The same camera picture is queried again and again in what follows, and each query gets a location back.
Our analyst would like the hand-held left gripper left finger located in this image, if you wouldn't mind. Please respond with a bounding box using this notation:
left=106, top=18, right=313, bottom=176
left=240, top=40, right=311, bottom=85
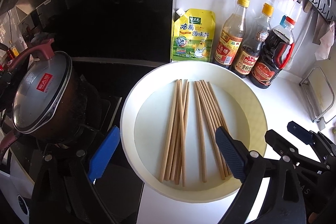
left=29, top=126, right=121, bottom=224

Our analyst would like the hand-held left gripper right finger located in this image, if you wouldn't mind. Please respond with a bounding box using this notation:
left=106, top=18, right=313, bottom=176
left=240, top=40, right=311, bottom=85
left=215, top=126, right=307, bottom=224

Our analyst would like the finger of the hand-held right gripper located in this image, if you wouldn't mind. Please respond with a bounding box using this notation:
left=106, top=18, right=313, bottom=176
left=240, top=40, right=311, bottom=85
left=265, top=130, right=328, bottom=170
left=287, top=121, right=336, bottom=156

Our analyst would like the white round bowl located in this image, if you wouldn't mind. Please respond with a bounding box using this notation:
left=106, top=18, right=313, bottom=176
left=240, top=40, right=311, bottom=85
left=120, top=61, right=268, bottom=201

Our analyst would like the bundle of wooden chopsticks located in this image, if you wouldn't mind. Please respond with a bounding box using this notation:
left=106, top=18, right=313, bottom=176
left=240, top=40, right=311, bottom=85
left=194, top=79, right=233, bottom=183

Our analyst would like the person's right hand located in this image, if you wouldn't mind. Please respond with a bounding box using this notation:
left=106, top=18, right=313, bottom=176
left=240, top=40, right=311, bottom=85
left=307, top=210, right=320, bottom=224

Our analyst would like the black gas stove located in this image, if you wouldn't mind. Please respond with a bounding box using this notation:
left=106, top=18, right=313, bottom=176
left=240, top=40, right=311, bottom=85
left=0, top=57, right=147, bottom=224

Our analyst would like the dark cooking pot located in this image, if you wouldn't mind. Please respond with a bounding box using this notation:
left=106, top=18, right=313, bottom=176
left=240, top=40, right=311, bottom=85
left=0, top=56, right=88, bottom=161

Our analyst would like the yellow-capped glass soy sauce bottle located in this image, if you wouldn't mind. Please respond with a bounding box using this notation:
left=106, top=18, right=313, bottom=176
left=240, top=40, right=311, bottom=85
left=231, top=3, right=275, bottom=79

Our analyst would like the white hanging cloth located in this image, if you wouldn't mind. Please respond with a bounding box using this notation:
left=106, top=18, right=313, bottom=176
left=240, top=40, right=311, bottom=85
left=315, top=22, right=336, bottom=60

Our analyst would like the white box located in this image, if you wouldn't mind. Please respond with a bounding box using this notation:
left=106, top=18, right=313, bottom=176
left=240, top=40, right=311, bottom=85
left=0, top=158, right=35, bottom=224

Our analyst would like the yellow-capped vinegar bottle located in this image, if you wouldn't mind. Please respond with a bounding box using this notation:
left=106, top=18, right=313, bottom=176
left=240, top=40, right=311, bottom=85
left=212, top=0, right=250, bottom=69

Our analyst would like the yellow seasoning pouch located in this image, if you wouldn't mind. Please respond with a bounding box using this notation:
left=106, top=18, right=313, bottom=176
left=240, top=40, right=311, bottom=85
left=171, top=8, right=216, bottom=63

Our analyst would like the small amber bottle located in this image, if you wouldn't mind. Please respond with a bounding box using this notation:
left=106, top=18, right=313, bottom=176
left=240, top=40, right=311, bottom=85
left=8, top=40, right=19, bottom=58

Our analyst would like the black range hood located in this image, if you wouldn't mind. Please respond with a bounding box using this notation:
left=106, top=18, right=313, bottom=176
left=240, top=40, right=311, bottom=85
left=0, top=0, right=176, bottom=64

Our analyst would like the large red-handled soy sauce bottle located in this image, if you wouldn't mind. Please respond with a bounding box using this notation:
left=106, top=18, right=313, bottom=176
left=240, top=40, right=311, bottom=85
left=248, top=15, right=296, bottom=89

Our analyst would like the steel pot lid maroon handle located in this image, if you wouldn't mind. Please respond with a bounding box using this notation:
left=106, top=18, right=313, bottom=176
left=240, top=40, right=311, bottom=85
left=12, top=39, right=73, bottom=134

